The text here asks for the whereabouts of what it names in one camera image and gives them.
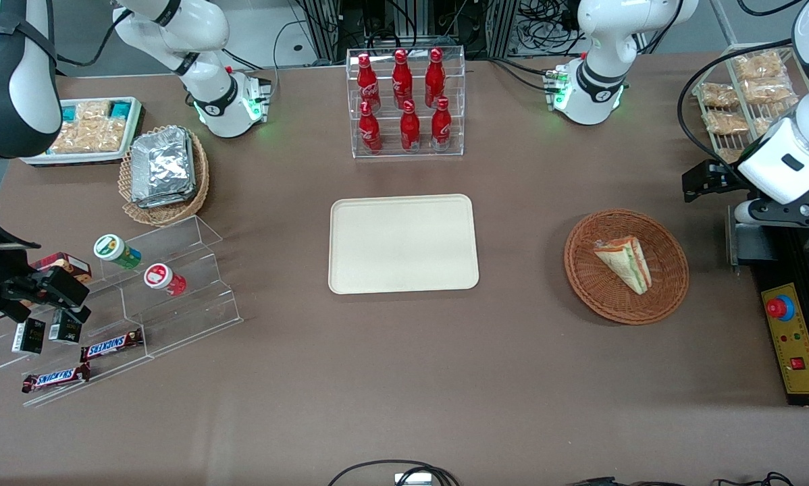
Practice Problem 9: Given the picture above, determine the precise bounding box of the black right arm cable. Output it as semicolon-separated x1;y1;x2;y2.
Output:
53;7;135;68

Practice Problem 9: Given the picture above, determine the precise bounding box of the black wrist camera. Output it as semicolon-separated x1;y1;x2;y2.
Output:
681;159;737;203
35;266;92;308

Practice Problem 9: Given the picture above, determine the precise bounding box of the black machine yellow control panel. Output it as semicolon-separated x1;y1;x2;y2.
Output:
727;202;809;406

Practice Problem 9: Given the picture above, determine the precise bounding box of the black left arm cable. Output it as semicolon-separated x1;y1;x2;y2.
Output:
677;39;795;188

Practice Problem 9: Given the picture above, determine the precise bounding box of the green bottle white cap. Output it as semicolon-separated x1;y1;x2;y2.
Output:
93;234;142;270

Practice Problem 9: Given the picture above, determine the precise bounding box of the black base cable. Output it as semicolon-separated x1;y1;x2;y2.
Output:
465;57;555;92

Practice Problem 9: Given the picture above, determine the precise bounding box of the black looped hub cable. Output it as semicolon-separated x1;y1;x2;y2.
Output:
327;459;461;486

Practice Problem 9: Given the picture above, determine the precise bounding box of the silver foil pack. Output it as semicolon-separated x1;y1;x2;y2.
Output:
130;126;197;209

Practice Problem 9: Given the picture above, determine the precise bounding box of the clear acrylic stepped stand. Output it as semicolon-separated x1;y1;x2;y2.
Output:
0;215;244;408

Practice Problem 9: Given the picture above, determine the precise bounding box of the round brown wicker basket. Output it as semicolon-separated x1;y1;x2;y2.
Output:
564;209;690;326

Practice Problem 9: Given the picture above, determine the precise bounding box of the oval tan wicker basket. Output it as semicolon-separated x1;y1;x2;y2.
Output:
118;125;211;227

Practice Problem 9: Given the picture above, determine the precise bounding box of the white wire rack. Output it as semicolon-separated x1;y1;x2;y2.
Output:
691;42;809;164

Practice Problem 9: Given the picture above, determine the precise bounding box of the small black box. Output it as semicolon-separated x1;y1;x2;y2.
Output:
48;309;83;345
11;317;47;355

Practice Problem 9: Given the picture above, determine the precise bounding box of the white snack tray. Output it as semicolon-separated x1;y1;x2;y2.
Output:
20;97;145;167

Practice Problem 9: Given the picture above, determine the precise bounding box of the triangular sandwich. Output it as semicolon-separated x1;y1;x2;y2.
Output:
594;236;652;296

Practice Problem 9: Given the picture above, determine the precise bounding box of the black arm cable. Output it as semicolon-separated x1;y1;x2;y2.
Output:
53;7;135;68
677;39;795;188

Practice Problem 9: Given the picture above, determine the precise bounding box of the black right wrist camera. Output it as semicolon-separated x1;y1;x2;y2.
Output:
35;266;92;308

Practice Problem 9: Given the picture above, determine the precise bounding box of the clear acrylic bottle rack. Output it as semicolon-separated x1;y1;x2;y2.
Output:
346;46;466;159

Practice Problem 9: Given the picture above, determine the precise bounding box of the aluminium frame post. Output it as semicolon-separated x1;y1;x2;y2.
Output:
307;0;343;65
475;0;520;60

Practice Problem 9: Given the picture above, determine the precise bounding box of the cream rectangular tray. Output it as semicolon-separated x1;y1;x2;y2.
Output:
328;194;480;296

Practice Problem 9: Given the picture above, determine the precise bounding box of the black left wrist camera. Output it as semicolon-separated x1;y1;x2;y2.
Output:
681;159;737;203

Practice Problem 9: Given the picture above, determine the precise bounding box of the red bottle white cap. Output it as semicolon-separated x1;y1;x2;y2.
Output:
143;263;188;297

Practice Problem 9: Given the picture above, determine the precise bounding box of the Snickers chocolate bar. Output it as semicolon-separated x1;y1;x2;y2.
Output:
80;328;145;363
21;362;92;394

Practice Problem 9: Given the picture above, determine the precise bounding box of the red cola bottle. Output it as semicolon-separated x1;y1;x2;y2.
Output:
431;97;452;151
392;49;413;109
400;100;421;152
424;47;446;107
357;53;382;112
358;101;383;153

